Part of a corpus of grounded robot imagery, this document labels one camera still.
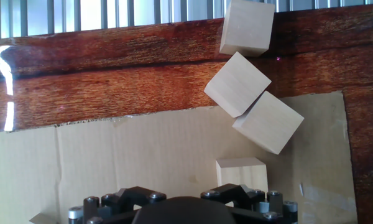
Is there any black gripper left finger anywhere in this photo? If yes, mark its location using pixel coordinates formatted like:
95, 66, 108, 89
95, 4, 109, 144
67, 185, 168, 224

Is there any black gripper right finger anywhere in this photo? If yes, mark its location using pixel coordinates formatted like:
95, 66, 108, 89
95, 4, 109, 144
200, 183, 298, 224

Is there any large wooden cube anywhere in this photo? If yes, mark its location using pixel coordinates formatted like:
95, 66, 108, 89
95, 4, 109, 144
219, 0, 276, 58
232, 90, 305, 156
203, 51, 272, 119
216, 157, 269, 195

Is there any brown cardboard sheet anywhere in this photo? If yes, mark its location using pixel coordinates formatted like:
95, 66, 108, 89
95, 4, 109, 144
0, 91, 358, 224

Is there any reddish wood grain board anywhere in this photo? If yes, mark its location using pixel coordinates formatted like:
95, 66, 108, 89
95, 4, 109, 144
0, 2, 373, 224

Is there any medium wooden cube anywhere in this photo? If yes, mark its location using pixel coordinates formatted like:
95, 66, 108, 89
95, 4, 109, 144
29, 212, 58, 224

